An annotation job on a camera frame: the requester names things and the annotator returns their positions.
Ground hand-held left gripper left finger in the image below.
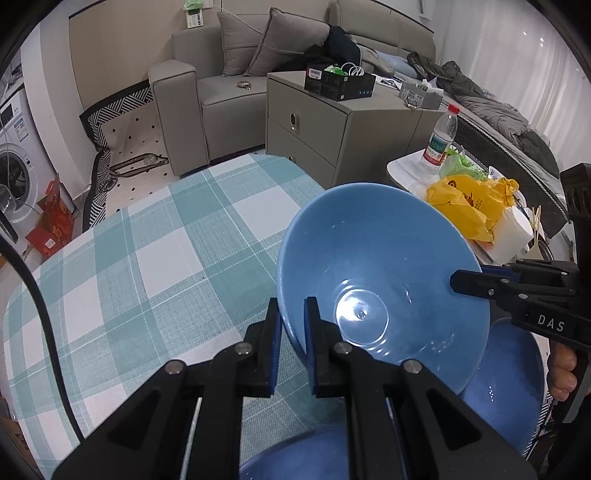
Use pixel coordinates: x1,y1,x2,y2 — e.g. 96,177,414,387
53,298,283,480

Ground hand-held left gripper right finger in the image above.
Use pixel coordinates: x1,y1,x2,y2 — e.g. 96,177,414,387
302,296,539,480

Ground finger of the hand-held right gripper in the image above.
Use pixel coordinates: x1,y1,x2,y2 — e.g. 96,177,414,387
450,269,573,315
480,259,578,283

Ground blue bowl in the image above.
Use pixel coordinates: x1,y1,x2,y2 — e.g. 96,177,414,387
459,318,546,457
276,182,491,395
239,422,409,480

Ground person's right hand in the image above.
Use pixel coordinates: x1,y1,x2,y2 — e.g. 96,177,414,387
547,345,579,402

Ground white paper cup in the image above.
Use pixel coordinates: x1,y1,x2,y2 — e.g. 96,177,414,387
489,205,534,264

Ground yellow plastic bag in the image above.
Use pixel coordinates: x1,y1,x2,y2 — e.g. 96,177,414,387
425,175,520,243

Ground green plastic bag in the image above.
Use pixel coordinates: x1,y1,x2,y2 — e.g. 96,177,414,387
436,147,490,182

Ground white side table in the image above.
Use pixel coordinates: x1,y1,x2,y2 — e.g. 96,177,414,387
385,148,561,264

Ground clear water bottle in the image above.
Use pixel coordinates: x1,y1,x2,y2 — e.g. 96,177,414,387
420,104,460,176

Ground teal checked tablecloth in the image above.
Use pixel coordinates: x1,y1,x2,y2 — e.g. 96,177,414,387
2,154,550,480

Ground grey jacket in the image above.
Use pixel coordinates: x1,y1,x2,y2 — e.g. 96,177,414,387
406,50,561,178

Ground small grey box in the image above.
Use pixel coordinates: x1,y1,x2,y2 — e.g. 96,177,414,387
399,82,445,109

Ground grey drawer cabinet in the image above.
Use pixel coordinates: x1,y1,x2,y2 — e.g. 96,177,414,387
265,71,444,188

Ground black box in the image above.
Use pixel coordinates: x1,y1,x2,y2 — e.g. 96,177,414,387
304,65,376,101

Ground red cardboard box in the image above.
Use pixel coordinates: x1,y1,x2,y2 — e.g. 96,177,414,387
25,174,75,257

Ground black white patterned rug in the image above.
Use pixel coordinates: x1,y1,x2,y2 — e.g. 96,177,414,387
79,85,178,234

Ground grey sofa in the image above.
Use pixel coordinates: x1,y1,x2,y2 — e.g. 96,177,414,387
148,0,437,176

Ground dark clothes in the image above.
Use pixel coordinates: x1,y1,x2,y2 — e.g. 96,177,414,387
277,25,365,75

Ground grey sofa pillow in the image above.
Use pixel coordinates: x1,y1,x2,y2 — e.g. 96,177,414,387
245,7,331,77
217,10,278,77

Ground white washing machine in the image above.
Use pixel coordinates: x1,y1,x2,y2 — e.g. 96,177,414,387
0,85,47,227

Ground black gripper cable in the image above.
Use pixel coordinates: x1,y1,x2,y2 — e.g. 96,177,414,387
0,240,88,439

